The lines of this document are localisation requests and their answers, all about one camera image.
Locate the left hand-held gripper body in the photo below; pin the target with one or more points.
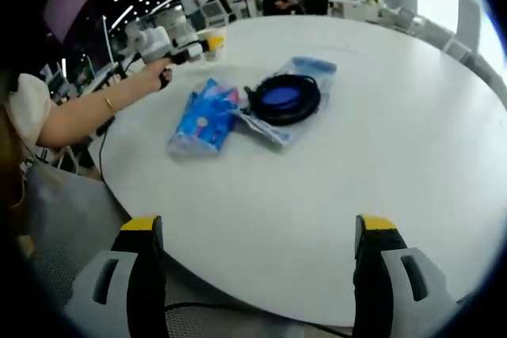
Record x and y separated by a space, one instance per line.
154 43

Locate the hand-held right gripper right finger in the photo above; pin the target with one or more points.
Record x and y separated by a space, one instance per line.
372 274

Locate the grey mesh chair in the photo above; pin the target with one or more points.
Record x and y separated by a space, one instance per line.
71 215

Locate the person's brown hair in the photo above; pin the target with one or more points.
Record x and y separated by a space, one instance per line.
10 175

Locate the person's left hand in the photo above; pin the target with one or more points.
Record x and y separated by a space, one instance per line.
152 77

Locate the row of grey chairs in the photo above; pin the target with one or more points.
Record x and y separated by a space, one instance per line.
435 33

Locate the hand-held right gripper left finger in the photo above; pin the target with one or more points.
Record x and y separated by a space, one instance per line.
144 274

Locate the person's cream sleeve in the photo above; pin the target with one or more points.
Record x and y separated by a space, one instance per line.
27 104

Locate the white table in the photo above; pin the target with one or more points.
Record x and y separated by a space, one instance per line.
317 195

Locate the blue tissue packet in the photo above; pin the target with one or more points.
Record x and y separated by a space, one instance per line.
206 120

